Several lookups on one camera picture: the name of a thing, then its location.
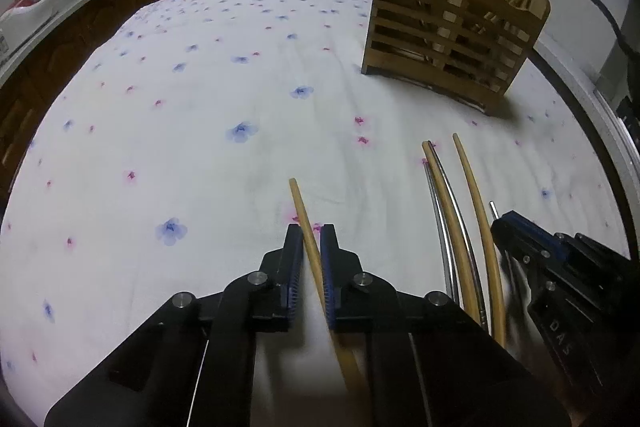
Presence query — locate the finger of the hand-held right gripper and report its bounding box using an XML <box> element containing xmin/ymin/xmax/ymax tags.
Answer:
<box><xmin>490</xmin><ymin>218</ymin><xmax>552</xmax><ymax>281</ymax></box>
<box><xmin>501</xmin><ymin>210</ymin><xmax>572</xmax><ymax>259</ymax></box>

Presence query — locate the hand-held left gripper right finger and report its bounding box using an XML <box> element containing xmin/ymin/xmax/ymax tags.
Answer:
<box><xmin>320</xmin><ymin>223</ymin><xmax>572</xmax><ymax>427</ymax></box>

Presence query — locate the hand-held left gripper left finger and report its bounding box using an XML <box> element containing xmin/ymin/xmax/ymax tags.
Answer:
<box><xmin>44</xmin><ymin>223</ymin><xmax>305</xmax><ymax>427</ymax></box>

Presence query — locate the wooden slatted utensil holder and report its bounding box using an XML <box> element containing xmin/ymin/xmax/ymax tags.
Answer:
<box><xmin>360</xmin><ymin>0</ymin><xmax>552</xmax><ymax>115</ymax></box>

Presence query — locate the floral white tablecloth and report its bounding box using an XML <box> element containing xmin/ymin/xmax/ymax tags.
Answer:
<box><xmin>0</xmin><ymin>0</ymin><xmax>632</xmax><ymax>427</ymax></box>

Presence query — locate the white and red rice cooker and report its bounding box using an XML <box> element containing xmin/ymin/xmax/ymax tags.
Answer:
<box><xmin>0</xmin><ymin>0</ymin><xmax>54</xmax><ymax>26</ymax></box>

